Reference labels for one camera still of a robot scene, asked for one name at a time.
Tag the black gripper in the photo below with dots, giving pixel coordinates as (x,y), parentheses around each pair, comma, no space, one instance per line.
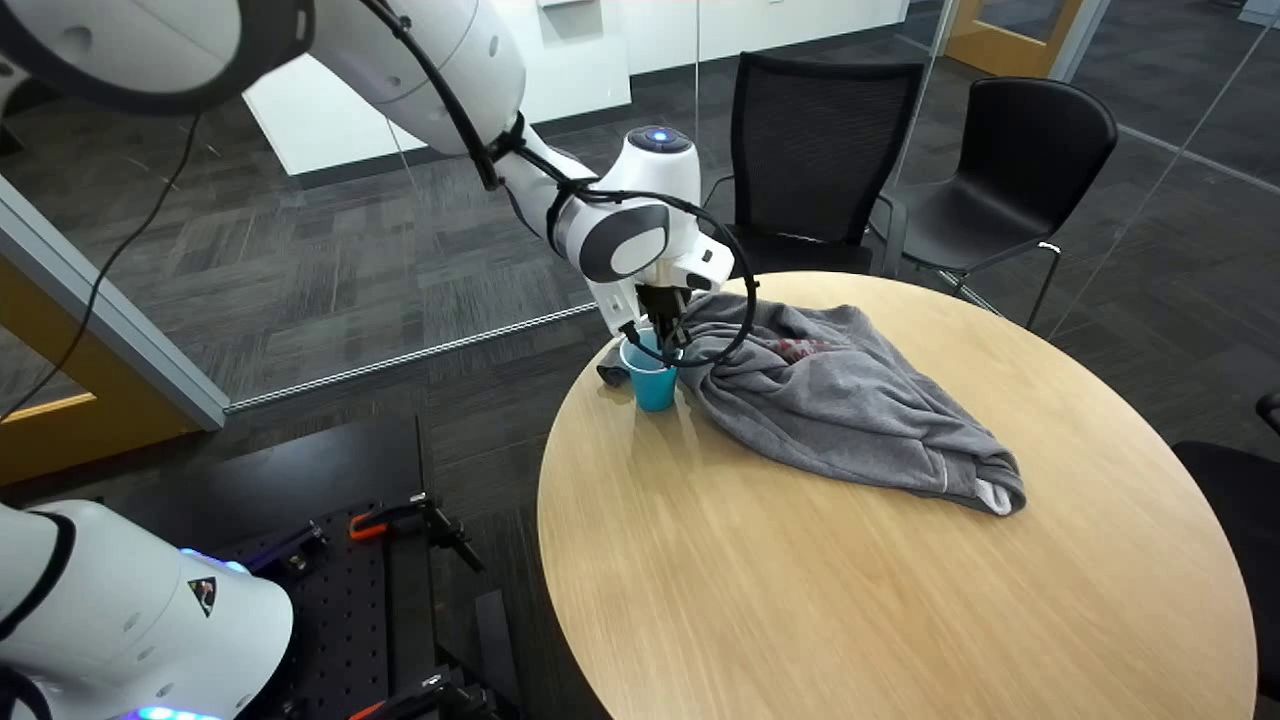
(666,296)

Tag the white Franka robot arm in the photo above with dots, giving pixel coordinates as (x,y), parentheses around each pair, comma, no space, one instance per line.
(443,66)

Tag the blue plastic cup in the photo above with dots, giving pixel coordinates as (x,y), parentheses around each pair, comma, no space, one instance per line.
(653,389)

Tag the grey sweatshirt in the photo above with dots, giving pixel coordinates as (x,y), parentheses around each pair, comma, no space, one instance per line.
(852,403)

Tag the black mesh back chair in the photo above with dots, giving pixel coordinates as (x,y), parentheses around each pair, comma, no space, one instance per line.
(813,147)

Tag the orange black clamp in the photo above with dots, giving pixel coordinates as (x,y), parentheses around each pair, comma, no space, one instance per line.
(433,692)
(400,520)

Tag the black solid back chair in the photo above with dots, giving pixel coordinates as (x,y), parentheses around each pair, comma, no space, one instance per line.
(1027,147)

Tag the black robot stand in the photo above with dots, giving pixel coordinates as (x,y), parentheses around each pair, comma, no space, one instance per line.
(346,625)

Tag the wooden door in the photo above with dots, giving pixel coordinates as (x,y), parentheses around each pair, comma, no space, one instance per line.
(1013,44)
(83,387)

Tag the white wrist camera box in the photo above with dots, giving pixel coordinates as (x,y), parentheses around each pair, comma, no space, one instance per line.
(618,306)

